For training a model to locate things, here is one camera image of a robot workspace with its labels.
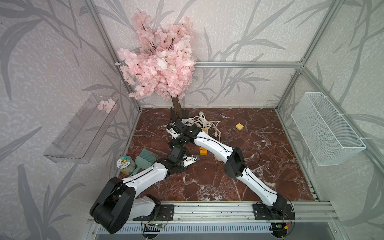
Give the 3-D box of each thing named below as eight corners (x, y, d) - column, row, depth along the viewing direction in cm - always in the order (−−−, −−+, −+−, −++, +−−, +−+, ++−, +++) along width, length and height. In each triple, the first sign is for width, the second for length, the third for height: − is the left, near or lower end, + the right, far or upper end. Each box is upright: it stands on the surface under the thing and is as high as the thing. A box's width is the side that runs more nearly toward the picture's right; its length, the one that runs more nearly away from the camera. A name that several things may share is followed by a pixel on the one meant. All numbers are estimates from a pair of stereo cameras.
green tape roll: (120, 175, 88) (113, 169, 81) (125, 162, 93) (119, 155, 87) (133, 175, 88) (127, 169, 81) (137, 162, 93) (132, 155, 87)
